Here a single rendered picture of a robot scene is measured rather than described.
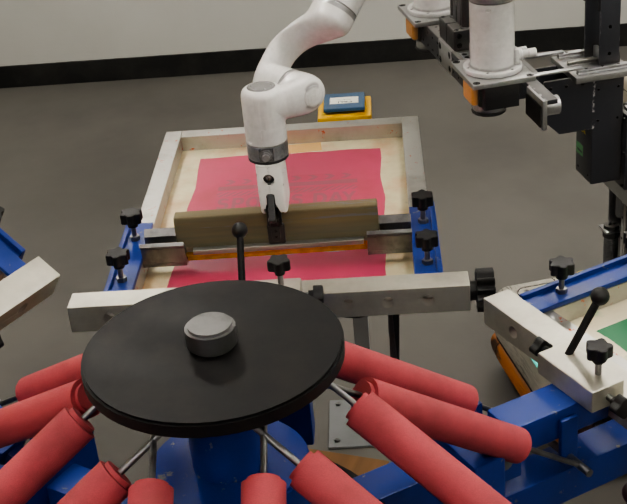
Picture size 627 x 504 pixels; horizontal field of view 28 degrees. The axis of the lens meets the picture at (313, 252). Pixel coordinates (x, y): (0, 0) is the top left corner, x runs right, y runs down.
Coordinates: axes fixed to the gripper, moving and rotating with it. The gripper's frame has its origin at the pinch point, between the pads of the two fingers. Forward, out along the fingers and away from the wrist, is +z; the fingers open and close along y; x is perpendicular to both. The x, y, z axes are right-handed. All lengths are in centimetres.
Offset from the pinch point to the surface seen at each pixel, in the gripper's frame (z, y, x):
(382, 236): 1.5, -3.0, -19.7
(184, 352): -30, -86, 3
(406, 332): 104, 122, -23
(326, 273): 7.4, -5.2, -8.8
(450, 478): -16, -95, -27
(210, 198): 7.4, 29.9, 16.6
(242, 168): 7.6, 44.1, 10.8
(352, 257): 7.5, 0.4, -13.6
